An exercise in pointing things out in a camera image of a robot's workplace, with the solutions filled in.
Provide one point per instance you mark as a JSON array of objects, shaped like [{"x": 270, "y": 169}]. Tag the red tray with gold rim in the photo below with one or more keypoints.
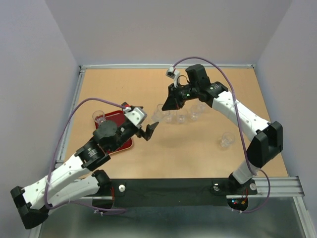
[{"x": 118, "y": 118}]

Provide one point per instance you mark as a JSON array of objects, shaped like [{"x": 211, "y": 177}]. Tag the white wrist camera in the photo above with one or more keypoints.
[
  {"x": 174, "y": 74},
  {"x": 136, "y": 115}
]

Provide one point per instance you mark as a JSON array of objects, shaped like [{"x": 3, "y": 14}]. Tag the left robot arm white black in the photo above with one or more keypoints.
[{"x": 78, "y": 176}]

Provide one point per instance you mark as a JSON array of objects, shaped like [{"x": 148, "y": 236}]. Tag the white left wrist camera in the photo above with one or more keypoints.
[{"x": 136, "y": 115}]

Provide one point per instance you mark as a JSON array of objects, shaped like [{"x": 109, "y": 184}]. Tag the clear glass from corner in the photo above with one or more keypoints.
[{"x": 98, "y": 117}]

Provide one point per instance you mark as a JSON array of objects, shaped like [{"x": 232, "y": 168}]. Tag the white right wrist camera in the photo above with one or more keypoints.
[{"x": 174, "y": 74}]

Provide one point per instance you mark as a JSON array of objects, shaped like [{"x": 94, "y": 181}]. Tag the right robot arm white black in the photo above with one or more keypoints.
[{"x": 266, "y": 138}]

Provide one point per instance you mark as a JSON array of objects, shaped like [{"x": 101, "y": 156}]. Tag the clear glass lone right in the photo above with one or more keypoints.
[{"x": 226, "y": 140}]

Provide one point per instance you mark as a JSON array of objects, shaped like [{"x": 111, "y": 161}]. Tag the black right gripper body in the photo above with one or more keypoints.
[{"x": 184, "y": 93}]

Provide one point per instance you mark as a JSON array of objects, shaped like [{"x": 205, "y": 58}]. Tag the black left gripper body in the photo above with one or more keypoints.
[{"x": 126, "y": 132}]

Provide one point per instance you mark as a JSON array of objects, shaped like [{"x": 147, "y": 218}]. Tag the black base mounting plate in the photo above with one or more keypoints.
[{"x": 164, "y": 192}]

